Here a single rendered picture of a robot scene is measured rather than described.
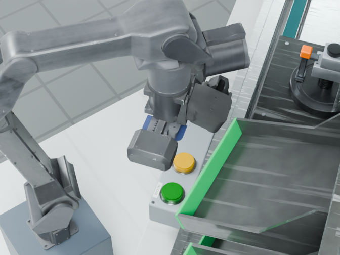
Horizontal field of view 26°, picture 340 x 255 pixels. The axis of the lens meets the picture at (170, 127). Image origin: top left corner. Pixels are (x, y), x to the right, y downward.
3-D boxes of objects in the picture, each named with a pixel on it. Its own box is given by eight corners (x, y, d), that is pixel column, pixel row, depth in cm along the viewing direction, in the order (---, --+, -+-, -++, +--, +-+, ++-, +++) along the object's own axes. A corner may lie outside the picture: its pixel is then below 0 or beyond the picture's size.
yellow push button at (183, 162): (170, 171, 140) (170, 166, 138) (177, 155, 142) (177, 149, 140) (190, 177, 139) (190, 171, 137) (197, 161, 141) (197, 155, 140)
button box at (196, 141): (149, 220, 140) (147, 204, 135) (182, 134, 151) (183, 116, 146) (183, 230, 138) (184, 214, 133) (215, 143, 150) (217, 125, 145)
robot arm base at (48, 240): (26, 222, 121) (19, 203, 116) (60, 202, 123) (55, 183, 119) (46, 253, 118) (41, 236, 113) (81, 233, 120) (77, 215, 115)
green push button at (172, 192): (158, 202, 136) (158, 196, 134) (165, 184, 138) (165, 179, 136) (179, 208, 135) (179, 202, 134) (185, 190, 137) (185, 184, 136)
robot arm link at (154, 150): (122, 124, 94) (168, 137, 93) (169, 24, 104) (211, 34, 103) (125, 160, 100) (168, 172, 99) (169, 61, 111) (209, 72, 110)
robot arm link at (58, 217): (34, 236, 113) (28, 215, 108) (25, 188, 118) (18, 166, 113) (76, 225, 114) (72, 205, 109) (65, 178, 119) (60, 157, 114)
